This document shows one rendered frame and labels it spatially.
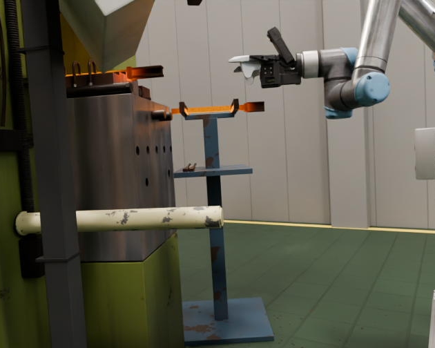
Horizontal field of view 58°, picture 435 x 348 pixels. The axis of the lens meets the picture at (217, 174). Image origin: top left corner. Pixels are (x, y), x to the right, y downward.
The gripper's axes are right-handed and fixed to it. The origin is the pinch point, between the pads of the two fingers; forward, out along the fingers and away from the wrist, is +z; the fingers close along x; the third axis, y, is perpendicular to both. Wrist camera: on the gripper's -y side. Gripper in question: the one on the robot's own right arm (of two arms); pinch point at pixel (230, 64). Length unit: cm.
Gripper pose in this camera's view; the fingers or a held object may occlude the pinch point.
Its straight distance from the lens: 117.8
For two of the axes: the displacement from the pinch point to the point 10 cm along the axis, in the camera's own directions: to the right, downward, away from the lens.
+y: 0.6, 10.0, 0.7
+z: -9.9, 0.5, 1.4
